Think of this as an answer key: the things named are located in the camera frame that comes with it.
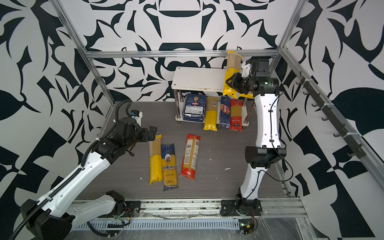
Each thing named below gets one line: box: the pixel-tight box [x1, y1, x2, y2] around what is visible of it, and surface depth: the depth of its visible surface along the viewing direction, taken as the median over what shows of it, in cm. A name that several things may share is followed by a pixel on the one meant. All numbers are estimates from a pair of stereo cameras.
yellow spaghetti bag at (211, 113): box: [203, 96, 219, 132], surface depth 103 cm
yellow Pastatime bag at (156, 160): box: [149, 134, 163, 185], surface depth 88 cm
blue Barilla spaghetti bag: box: [220, 96, 231, 129], surface depth 104 cm
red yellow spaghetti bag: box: [229, 99, 243, 132], surface depth 104 cm
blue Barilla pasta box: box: [182, 93, 207, 122], surface depth 101 cm
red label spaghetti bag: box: [180, 133, 201, 180], surface depth 91 cm
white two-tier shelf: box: [171, 66, 256, 127], surface depth 91 cm
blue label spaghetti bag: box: [161, 143, 178, 191], surface depth 87 cm
